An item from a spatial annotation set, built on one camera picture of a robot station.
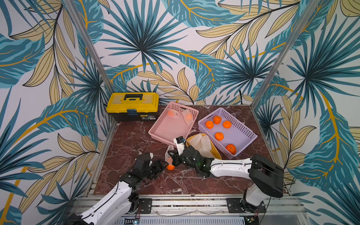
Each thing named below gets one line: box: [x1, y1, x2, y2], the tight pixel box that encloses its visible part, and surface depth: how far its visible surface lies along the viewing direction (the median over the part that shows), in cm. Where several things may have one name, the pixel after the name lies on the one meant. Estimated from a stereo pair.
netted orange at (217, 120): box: [212, 115, 222, 125], surface depth 108 cm
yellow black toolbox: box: [105, 92, 160, 122], surface depth 100 cm
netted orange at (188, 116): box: [182, 108, 194, 127], surface depth 108 cm
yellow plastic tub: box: [185, 132, 222, 160], surface depth 90 cm
